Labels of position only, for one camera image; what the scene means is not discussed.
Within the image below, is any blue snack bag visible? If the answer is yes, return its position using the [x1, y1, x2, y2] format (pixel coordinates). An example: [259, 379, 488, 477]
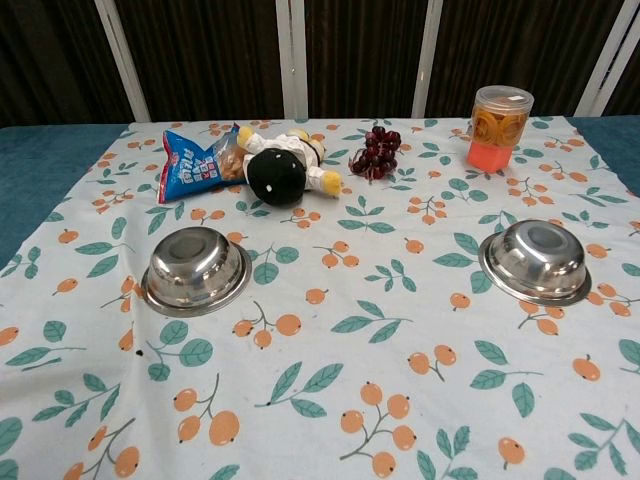
[157, 122, 251, 205]

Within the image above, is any dark red grape bunch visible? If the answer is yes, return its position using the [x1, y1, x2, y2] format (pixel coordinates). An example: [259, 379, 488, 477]
[348, 125, 403, 182]

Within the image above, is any stainless steel bowl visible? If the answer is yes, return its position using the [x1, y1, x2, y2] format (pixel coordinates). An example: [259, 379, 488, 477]
[140, 225, 253, 317]
[478, 219, 593, 305]

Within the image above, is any floral orange fruit tablecloth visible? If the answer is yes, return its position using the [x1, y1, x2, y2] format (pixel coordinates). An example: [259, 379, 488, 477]
[0, 115, 640, 480]

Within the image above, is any teal table cover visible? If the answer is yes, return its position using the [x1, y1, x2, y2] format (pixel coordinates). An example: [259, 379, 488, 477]
[0, 115, 640, 271]

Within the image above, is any clear jar orange base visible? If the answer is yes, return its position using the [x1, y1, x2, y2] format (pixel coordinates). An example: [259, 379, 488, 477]
[467, 85, 535, 175]

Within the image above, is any plush doll black head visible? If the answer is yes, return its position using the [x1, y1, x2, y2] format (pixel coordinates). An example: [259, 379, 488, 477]
[235, 125, 345, 207]

